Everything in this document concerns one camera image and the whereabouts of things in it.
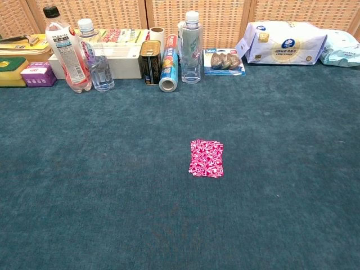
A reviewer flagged pink patterned card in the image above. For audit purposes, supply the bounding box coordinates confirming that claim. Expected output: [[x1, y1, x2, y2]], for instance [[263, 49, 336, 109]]
[[188, 139, 225, 179]]

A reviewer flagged blue plastic wrap roll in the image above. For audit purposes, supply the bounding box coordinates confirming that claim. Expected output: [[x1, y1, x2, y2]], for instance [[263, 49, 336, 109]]
[[158, 33, 180, 93]]

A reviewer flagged dark teal felt table cover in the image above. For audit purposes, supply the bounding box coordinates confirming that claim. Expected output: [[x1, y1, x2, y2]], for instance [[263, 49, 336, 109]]
[[0, 60, 360, 270]]

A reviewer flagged blue hooks blister pack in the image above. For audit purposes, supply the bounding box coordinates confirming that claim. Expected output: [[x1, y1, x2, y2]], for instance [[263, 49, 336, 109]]
[[203, 48, 247, 77]]

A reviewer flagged tall clear bottle white cap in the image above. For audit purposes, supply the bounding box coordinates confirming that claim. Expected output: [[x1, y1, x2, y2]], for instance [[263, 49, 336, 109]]
[[177, 11, 204, 85]]

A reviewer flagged long white box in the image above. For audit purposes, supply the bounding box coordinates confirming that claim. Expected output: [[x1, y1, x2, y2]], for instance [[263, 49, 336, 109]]
[[48, 42, 143, 80]]

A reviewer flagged white paper roll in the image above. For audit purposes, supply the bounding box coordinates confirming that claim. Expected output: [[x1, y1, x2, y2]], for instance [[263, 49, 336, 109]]
[[148, 26, 167, 57]]

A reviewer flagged small clear water bottle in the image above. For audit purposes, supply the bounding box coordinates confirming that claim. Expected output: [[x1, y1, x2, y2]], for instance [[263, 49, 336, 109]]
[[77, 18, 115, 92]]

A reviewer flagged woven rattan folding screen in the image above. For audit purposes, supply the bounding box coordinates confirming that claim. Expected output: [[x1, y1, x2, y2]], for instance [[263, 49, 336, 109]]
[[0, 0, 360, 50]]

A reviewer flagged pink drink bottle black cap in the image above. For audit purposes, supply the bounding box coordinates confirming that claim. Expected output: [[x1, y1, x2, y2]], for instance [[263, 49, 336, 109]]
[[42, 5, 93, 94]]

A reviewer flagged white purple tissue pack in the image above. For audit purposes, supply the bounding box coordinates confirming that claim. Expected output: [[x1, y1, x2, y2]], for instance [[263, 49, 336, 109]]
[[235, 20, 329, 66]]

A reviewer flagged small purple box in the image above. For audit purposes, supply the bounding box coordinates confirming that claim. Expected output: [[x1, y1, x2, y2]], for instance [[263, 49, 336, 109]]
[[20, 61, 58, 88]]

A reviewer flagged brown cardboard box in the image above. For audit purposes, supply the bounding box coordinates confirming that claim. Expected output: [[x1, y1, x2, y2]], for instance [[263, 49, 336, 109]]
[[24, 52, 54, 64]]

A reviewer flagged green box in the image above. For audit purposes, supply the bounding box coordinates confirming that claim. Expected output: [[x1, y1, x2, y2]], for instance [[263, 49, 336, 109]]
[[0, 57, 30, 88]]

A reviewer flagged light blue wet wipes pack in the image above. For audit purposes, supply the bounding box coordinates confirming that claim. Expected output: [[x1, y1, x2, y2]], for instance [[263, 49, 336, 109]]
[[318, 28, 360, 68]]

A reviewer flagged razor in yellow blister pack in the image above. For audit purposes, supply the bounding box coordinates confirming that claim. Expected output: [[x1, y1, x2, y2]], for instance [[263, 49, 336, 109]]
[[0, 33, 53, 56]]

